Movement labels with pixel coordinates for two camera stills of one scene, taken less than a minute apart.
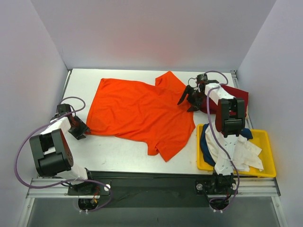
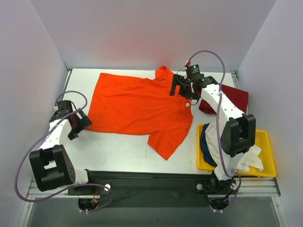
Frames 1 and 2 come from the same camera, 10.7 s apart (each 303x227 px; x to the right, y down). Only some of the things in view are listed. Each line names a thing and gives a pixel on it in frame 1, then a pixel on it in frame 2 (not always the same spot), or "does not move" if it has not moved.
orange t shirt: (142, 111) does not move
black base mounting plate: (153, 189) does not move
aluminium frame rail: (59, 187) does not move
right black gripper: (193, 95) -> (180, 85)
